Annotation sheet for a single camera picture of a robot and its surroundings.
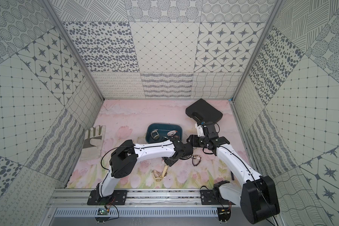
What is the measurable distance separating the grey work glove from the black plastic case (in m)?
0.66

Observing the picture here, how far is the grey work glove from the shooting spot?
2.96 ft

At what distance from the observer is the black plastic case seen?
1059 millimetres

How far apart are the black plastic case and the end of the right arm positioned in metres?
0.27

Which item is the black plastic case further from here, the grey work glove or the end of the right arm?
the grey work glove

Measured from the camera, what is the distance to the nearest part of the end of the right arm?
0.60 m
